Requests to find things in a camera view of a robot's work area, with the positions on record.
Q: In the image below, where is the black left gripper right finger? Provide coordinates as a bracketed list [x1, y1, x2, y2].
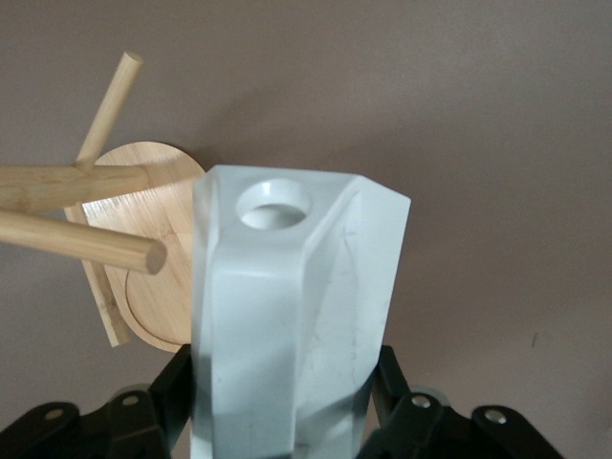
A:
[365, 344, 612, 459]

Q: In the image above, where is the brown paper table cover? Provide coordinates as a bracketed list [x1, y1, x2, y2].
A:
[0, 0, 612, 450]

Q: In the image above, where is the white faceted cup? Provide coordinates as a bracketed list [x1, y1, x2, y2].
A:
[189, 163, 412, 459]

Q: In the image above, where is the wooden cup rack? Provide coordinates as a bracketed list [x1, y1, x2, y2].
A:
[0, 51, 208, 356]

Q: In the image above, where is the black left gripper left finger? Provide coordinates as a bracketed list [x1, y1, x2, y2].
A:
[0, 346, 197, 459]

